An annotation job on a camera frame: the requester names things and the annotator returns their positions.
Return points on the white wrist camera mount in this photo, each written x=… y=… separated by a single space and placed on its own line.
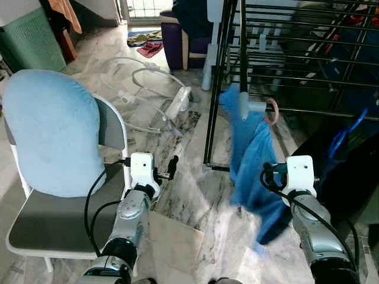
x=142 y=168
x=300 y=171

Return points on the white folding chair grey seat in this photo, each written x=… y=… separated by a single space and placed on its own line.
x=53 y=222

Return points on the purple upholstered armchair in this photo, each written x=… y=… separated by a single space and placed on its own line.
x=172 y=44

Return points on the white barred glass door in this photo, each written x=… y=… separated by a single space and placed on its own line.
x=148 y=7

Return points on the blue plastic crate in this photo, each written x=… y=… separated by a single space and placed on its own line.
x=361 y=77

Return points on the red floor cloth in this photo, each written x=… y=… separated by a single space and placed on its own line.
x=151 y=49

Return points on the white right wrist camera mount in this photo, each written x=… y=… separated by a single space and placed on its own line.
x=300 y=171

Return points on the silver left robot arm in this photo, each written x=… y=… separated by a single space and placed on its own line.
x=131 y=219

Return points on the yellow green floor cloth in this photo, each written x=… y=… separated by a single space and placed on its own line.
x=145 y=37

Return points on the dark navy hanging garment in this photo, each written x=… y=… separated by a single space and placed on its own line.
x=337 y=177

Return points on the pink plastic clothes hanger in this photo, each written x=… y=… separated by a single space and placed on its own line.
x=276 y=109

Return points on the blue garment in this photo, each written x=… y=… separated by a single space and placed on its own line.
x=249 y=160

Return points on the grey rack rod joint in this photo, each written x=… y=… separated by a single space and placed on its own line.
x=246 y=106

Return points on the dark blue cloth pile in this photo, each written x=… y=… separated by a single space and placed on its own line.
x=192 y=18

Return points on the white tube frame bouncer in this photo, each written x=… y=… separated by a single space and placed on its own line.
x=179 y=102

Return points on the orange hanging cloth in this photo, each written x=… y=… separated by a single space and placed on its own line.
x=68 y=15

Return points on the green white storage cabinet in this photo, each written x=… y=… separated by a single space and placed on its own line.
x=29 y=44

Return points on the black metal drying rack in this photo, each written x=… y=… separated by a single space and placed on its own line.
x=243 y=41

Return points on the light blue pillow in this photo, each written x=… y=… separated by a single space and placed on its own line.
x=53 y=130

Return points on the grey robot right leg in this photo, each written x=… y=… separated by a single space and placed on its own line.
x=225 y=281

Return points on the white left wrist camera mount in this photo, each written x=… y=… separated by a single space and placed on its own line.
x=142 y=168

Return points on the blue plastic clothes hanger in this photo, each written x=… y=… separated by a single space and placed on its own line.
x=339 y=139

